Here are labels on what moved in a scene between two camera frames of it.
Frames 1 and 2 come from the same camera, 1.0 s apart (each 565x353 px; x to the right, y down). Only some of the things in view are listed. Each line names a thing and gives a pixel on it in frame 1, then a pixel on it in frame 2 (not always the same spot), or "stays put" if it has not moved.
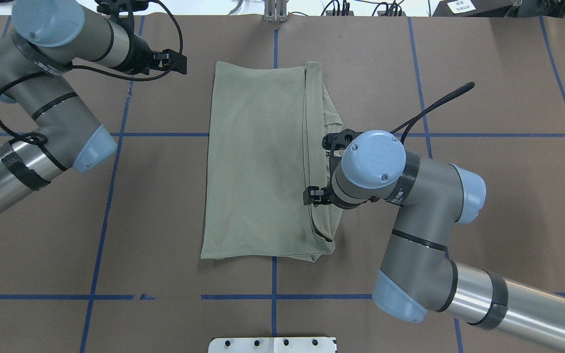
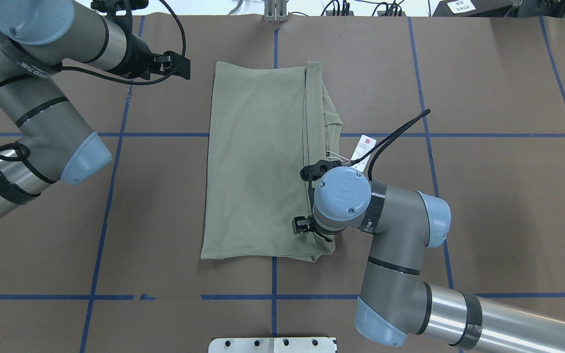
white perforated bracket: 272,345 stays put
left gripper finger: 164,66 stays put
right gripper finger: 316,199 → 297,229
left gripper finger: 172,57 stays put
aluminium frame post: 275,11 stays put
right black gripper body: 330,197 → 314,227
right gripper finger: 314,191 → 301,221
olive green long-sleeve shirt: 267,143 stays put
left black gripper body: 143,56 stays put
